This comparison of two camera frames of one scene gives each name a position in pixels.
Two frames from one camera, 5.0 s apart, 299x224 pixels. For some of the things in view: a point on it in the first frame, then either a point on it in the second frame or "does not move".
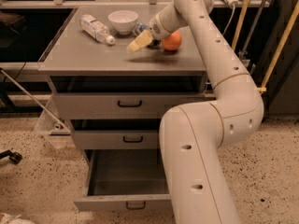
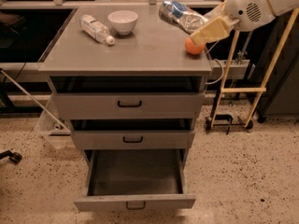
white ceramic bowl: (123, 21) does not move
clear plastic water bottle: (96, 29) does not move
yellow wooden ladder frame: (241, 15) does not move
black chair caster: (14, 157) does not move
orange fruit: (172, 41) -> (193, 49)
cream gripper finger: (141, 42) -> (216, 29)
